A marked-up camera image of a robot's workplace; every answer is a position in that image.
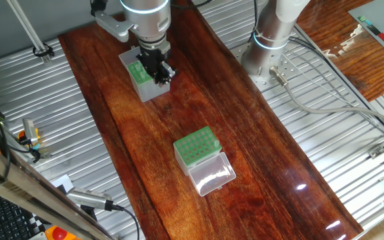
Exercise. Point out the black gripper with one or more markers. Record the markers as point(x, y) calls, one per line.
point(153, 60)

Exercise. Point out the tall translucent green tip box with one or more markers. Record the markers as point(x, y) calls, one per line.
point(145, 91)

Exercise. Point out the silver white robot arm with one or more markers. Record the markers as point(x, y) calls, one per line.
point(145, 16)

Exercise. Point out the low green rack tip box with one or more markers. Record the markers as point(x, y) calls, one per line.
point(195, 148)

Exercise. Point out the aluminium pole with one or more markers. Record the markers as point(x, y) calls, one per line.
point(28, 30)

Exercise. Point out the white paper sheet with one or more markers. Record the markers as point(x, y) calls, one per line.
point(63, 182)

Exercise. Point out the orange yellow plastic object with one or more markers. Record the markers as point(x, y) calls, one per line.
point(20, 135)

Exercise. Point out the glossy brown wooden board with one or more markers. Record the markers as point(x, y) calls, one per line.
point(262, 200)

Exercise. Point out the scuffed brown wooden board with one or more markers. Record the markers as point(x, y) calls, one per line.
point(345, 60)

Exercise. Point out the yellow button box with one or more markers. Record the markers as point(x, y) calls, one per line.
point(73, 237)

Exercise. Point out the red emergency stop button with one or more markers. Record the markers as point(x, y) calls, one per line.
point(59, 234)

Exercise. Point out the green block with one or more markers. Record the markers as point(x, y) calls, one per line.
point(362, 18)

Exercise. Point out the teal block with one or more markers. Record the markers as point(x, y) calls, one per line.
point(368, 22)

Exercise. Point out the black block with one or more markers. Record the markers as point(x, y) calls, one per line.
point(373, 30)

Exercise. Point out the black keyboard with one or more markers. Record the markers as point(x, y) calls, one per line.
point(2, 220)

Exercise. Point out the red block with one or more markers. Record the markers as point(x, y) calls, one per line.
point(383, 36)

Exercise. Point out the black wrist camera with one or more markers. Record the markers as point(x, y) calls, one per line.
point(98, 6)

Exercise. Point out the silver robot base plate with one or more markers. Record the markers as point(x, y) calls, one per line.
point(288, 66)

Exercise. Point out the long silver depth camera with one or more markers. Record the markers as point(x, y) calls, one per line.
point(88, 198)

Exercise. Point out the small silver camera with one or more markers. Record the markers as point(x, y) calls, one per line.
point(30, 130)

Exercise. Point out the black camera stand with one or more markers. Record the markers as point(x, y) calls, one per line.
point(88, 213)

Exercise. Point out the steel frame bar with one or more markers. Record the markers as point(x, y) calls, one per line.
point(28, 186)

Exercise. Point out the aluminium corner bracket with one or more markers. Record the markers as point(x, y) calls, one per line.
point(377, 151)

